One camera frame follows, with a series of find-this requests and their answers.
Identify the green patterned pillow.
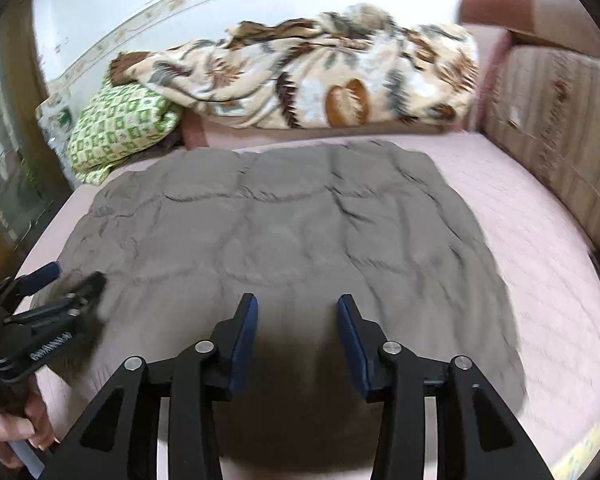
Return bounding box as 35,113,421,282
66,79,183,185

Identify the brown pink sofa armrest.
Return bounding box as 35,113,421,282
457,0,600,60

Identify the dark wooden door frame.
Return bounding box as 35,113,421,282
0,0,77,281

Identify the leaf print fleece blanket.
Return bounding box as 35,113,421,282
109,4,479,130

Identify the striped brown sofa cushion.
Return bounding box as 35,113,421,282
483,46,600,248

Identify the yellow floral sheet edge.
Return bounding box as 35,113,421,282
550,420,600,480

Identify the grey quilted puffer jacket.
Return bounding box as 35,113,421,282
36,142,526,477

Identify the person's left hand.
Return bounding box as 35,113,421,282
0,375,55,469

